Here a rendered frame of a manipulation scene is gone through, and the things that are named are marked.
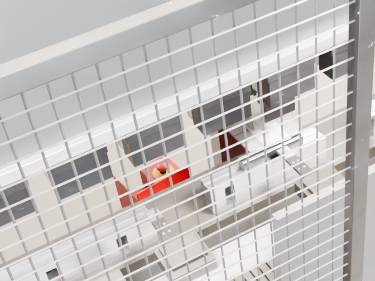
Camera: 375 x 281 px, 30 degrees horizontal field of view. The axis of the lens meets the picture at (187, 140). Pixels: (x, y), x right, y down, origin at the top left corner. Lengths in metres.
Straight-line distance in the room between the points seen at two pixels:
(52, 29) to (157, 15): 0.62
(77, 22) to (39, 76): 0.64
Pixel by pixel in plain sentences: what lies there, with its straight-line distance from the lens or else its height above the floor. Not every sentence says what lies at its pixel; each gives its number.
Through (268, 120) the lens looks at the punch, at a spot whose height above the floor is 1.11.
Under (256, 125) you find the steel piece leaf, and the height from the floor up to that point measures 1.00.
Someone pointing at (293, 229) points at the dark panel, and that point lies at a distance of 1.39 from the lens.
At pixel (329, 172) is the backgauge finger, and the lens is 1.88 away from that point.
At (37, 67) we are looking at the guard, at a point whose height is 1.99.
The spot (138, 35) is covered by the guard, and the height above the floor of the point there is 1.99.
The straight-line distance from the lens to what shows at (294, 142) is 2.04.
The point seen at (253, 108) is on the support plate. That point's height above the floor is 1.00.
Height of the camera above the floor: 2.33
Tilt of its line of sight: 40 degrees down
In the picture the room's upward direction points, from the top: 10 degrees counter-clockwise
